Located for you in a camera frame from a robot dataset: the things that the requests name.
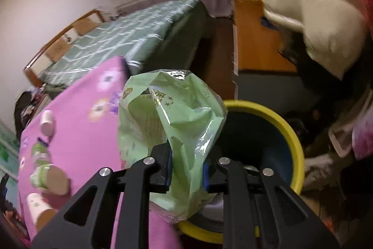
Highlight green plastic wrapper bag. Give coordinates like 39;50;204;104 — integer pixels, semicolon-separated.
117;70;228;224

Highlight right brown pillow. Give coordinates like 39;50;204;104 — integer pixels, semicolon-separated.
73;18;100;36

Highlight cream puffer jacket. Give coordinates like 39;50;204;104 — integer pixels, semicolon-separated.
262;0;368;79

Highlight white green cup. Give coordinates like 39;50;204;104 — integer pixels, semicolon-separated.
30;164;70;195

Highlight yellow rimmed trash bin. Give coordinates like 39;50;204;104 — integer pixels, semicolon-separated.
178;100;308;248

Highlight orange wooden desk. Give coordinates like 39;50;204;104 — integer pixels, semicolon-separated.
232;0;297;74

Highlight green label clear jar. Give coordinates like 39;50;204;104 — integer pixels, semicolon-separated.
31;140;51;168

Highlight white pill bottle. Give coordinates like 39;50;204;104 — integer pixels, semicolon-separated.
40;110;55;137

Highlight black clothes on nightstand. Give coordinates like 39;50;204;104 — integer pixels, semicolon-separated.
14;89;43;141

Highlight wooden headboard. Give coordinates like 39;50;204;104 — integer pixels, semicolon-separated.
23;9;105;88

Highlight brown pillow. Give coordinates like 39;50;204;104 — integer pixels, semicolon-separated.
45;37;71;63
73;18;100;36

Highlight pink floral tablecloth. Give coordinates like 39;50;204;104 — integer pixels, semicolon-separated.
18;56;180;248

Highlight green plaid bed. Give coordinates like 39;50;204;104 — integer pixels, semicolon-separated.
38;0;210;85

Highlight left brown pillow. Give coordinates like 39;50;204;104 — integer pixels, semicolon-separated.
45;37;71;63

